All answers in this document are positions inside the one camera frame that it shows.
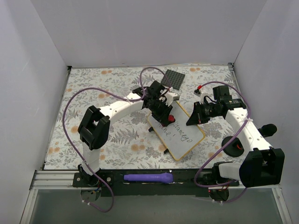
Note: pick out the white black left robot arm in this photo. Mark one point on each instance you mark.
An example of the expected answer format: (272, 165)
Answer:
(96, 122)

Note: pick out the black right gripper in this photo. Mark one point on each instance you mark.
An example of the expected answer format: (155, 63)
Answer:
(199, 114)

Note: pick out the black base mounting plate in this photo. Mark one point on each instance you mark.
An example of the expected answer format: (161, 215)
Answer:
(108, 181)

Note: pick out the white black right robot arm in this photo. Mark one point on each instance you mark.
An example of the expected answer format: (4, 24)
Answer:
(263, 164)

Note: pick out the floral patterned table mat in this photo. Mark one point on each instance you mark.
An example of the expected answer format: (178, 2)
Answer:
(130, 144)

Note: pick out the black round stand base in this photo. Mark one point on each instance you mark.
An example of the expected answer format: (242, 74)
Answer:
(234, 149)

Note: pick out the purple marker pen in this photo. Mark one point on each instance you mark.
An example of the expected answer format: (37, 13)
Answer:
(161, 178)

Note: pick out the aluminium frame rail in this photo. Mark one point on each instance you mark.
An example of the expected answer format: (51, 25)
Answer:
(52, 179)

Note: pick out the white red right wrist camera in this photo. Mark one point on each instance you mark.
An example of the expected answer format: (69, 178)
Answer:
(199, 91)

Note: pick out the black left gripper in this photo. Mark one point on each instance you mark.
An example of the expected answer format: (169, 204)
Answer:
(161, 112)

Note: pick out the yellow framed small whiteboard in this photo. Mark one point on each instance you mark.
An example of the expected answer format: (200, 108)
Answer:
(177, 137)

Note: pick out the red black felt eraser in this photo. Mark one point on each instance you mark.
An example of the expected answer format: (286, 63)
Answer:
(171, 119)

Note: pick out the dark grey studded baseplate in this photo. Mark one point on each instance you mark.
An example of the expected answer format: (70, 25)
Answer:
(173, 79)

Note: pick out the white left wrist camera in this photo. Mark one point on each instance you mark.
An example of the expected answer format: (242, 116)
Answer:
(171, 97)

